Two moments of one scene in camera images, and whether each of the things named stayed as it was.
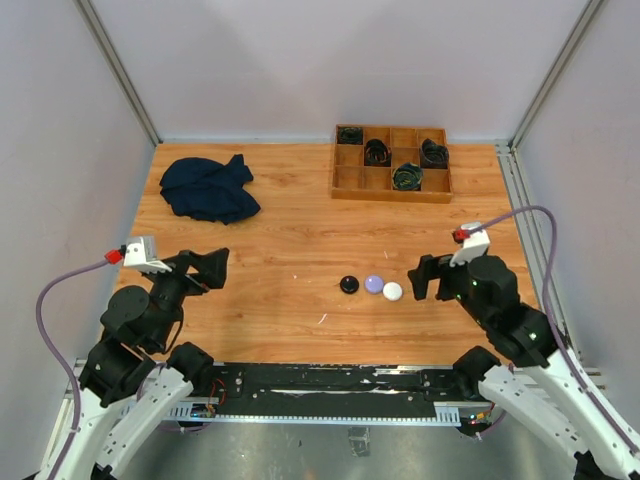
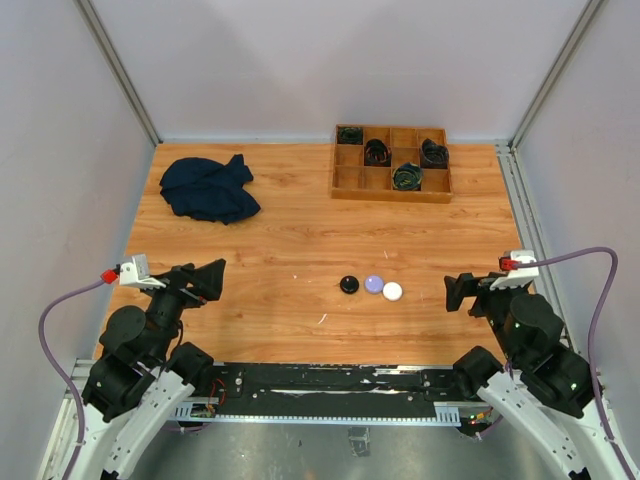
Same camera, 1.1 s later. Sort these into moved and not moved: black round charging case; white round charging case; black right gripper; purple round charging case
Moved: black right gripper
Not moved: white round charging case; purple round charging case; black round charging case
